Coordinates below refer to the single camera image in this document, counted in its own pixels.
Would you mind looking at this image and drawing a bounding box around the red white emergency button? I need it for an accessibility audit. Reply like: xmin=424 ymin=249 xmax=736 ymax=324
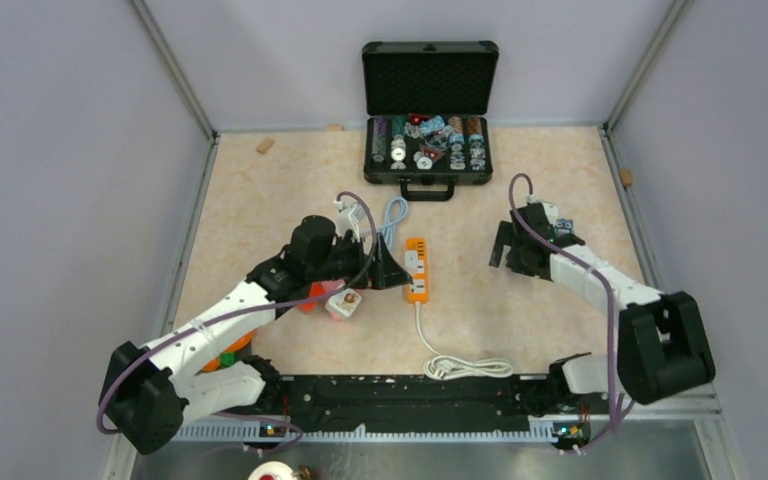
xmin=247 ymin=461 xmax=319 ymax=480

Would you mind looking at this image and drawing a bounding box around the wooden block left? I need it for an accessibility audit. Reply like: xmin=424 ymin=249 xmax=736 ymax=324
xmin=256 ymin=137 xmax=275 ymax=155

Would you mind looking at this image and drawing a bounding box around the red cube socket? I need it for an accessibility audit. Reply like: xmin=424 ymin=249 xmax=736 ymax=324
xmin=298 ymin=282 xmax=327 ymax=314

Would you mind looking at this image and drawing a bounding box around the pink triangular power strip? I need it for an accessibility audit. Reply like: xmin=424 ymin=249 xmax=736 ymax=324
xmin=320 ymin=280 xmax=346 ymax=294

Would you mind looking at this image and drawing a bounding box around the black open carrying case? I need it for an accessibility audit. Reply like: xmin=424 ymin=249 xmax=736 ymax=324
xmin=361 ymin=40 xmax=500 ymax=201

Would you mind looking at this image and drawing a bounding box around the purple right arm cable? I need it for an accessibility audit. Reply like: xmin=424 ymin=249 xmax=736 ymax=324
xmin=507 ymin=172 xmax=637 ymax=455

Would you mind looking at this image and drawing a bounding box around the white cube socket tiger print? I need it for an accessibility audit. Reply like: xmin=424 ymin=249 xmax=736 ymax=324
xmin=325 ymin=288 xmax=362 ymax=321

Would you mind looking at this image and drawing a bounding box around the blue owl figure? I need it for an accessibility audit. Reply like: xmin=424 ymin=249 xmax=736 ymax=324
xmin=554 ymin=218 xmax=575 ymax=238

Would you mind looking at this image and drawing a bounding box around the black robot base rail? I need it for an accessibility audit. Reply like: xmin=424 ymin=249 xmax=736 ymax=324
xmin=234 ymin=375 xmax=607 ymax=433

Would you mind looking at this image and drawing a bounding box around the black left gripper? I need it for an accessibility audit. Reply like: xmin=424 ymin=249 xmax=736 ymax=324
xmin=309 ymin=232 xmax=411 ymax=290

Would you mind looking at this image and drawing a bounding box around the white coiled power cable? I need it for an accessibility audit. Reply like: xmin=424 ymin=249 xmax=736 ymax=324
xmin=414 ymin=303 xmax=515 ymax=382

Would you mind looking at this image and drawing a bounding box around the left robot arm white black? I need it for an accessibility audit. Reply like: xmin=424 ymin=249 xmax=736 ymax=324
xmin=96 ymin=215 xmax=411 ymax=455

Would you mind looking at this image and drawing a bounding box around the white USB charger adapter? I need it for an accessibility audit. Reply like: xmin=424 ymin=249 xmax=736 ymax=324
xmin=404 ymin=250 xmax=425 ymax=274

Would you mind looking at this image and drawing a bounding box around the wooden block right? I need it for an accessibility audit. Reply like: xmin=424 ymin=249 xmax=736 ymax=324
xmin=618 ymin=167 xmax=634 ymax=188

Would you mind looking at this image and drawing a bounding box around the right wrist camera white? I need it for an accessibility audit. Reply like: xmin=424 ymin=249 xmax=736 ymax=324
xmin=526 ymin=194 xmax=543 ymax=205

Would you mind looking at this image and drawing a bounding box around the light blue coiled cable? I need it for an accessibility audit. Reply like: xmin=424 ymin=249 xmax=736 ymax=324
xmin=360 ymin=194 xmax=411 ymax=250

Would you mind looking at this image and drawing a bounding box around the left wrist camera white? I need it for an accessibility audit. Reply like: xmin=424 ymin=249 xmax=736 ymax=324
xmin=334 ymin=200 xmax=367 ymax=239

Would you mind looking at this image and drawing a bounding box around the orange tape roll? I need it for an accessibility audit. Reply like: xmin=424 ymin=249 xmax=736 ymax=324
xmin=201 ymin=331 xmax=256 ymax=373

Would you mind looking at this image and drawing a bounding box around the orange power strip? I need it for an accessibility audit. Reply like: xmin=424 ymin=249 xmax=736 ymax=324
xmin=404 ymin=237 xmax=430 ymax=305

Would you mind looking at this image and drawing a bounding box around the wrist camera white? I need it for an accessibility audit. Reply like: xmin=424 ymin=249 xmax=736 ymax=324
xmin=334 ymin=200 xmax=367 ymax=239
xmin=526 ymin=194 xmax=543 ymax=205

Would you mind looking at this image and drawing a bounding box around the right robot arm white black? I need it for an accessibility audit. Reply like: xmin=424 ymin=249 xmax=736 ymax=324
xmin=489 ymin=202 xmax=716 ymax=412

